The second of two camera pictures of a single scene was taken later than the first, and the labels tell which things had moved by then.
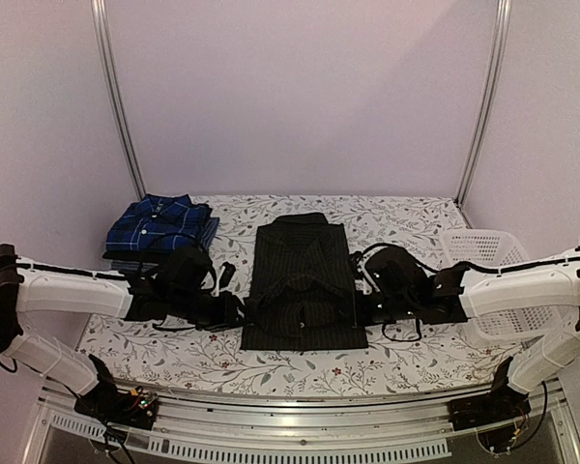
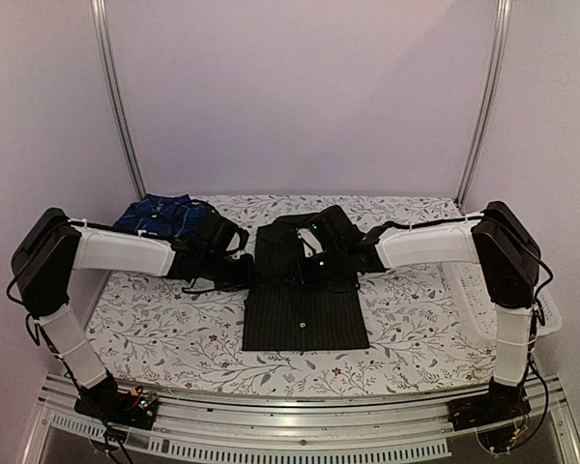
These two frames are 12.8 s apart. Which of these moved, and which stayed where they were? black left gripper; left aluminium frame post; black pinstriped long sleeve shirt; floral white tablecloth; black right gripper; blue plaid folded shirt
Moved: black left gripper; black right gripper
Stayed: blue plaid folded shirt; left aluminium frame post; floral white tablecloth; black pinstriped long sleeve shirt
